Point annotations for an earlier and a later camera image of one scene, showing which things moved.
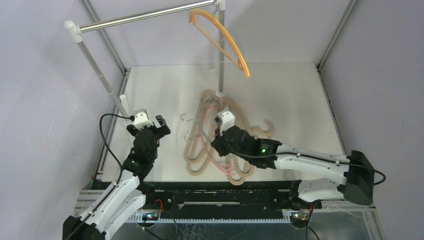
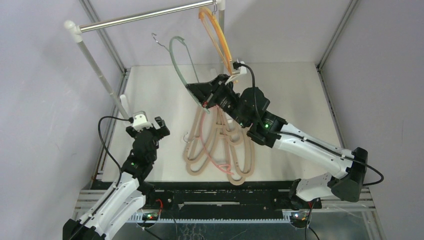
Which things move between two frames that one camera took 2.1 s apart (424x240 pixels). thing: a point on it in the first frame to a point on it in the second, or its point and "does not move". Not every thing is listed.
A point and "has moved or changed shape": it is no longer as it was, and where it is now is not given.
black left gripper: x=161 y=131 does not move
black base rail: x=212 y=196 does not move
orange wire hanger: x=241 y=64 has moved or changed shape
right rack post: x=220 y=93 does not move
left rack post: x=77 y=31 does not move
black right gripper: x=222 y=143 to x=216 y=93
